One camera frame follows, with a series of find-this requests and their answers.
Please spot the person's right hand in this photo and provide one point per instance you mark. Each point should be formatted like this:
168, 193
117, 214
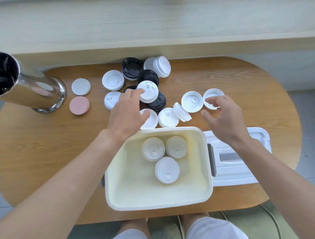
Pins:
227, 120

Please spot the person's left hand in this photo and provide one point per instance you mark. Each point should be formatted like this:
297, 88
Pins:
121, 115

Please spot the person's right thumb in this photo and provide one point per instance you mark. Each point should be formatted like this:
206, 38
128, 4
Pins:
208, 117

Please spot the person's left thumb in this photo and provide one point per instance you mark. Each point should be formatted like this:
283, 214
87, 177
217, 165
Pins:
144, 116

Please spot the person's left forearm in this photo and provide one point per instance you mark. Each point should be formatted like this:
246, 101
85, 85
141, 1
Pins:
61, 187

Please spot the person's right forearm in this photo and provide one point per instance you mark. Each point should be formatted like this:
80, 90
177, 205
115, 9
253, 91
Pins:
278, 177

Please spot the black cup lid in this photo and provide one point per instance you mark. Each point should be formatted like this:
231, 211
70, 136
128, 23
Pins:
131, 68
130, 87
148, 76
158, 102

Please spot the white plastic cup lid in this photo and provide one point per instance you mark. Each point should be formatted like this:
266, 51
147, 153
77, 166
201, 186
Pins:
167, 170
153, 149
176, 147

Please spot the scatter of white lids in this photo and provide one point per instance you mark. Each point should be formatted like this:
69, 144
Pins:
113, 80

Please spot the pink round coaster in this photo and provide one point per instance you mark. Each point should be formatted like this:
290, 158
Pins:
79, 105

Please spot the white round coaster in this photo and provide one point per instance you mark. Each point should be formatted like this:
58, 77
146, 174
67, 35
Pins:
81, 87

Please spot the white plastic storage bin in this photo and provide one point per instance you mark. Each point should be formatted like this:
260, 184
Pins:
133, 189

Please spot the light wood counter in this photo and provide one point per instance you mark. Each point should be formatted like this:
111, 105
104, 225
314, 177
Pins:
157, 27

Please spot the person's right leg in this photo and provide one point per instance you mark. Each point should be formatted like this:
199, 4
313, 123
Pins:
193, 218

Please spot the person's leg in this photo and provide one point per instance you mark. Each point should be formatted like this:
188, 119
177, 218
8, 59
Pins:
134, 225
193, 218

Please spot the person's left leg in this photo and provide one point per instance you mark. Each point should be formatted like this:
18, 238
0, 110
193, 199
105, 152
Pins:
134, 225

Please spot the stainless steel tumbler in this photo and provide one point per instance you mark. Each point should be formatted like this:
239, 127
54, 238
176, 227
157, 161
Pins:
34, 91

